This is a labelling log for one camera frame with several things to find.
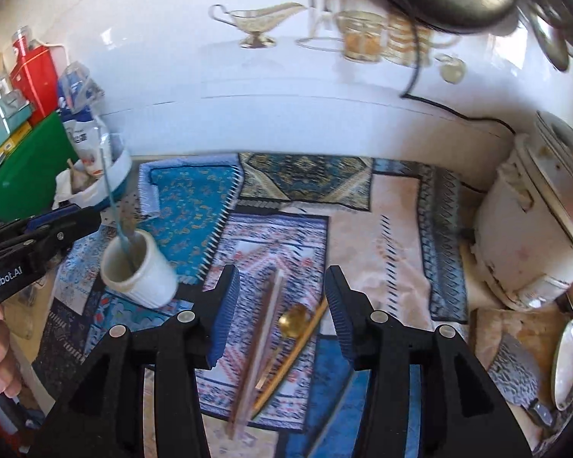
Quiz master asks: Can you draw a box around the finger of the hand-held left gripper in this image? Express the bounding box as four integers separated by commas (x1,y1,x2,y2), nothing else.
0,207,102,268
0,203,84,244

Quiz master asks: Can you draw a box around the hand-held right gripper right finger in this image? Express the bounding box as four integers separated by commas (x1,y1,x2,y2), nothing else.
325,264,536,458

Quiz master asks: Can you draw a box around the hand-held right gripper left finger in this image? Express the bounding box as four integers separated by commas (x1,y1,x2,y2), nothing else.
26,263,242,458

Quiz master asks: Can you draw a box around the gold metal spoon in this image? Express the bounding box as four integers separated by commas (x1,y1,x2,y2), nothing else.
252,298,329,416

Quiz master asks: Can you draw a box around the white ceramic cup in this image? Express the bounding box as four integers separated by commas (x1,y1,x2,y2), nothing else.
100,229,178,309

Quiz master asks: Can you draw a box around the person's left hand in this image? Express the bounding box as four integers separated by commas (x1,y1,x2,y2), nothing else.
0,305,24,398

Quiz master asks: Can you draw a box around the white crumpled bag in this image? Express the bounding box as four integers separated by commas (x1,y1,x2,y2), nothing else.
55,166,87,203

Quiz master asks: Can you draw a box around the green plastic board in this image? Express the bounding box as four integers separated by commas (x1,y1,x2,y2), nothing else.
0,112,80,223

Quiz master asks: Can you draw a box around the white blue plastic basin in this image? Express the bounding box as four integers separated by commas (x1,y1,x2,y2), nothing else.
71,134,133,211

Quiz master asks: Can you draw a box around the patterned blue beige mat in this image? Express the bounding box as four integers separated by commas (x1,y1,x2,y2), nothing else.
33,153,469,458

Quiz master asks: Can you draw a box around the yellow box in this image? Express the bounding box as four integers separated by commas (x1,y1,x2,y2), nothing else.
0,123,33,173

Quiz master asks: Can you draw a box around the blue white plastic bag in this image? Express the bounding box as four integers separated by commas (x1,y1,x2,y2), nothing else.
57,62,112,178

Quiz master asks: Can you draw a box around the teal box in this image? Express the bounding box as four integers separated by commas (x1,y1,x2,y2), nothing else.
0,100,33,164

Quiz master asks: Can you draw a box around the patterned steel cleaver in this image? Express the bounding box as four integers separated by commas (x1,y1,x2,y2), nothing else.
487,334,555,429

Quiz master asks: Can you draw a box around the white rice cooker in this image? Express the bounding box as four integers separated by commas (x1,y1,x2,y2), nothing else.
473,111,573,312

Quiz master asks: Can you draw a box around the white plate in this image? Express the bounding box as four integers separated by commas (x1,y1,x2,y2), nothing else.
553,319,573,412

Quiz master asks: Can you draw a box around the metal pot lid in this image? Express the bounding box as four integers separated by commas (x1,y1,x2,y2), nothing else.
525,0,573,73

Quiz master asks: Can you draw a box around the black power cable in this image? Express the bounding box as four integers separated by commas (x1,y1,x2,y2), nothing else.
400,19,517,135

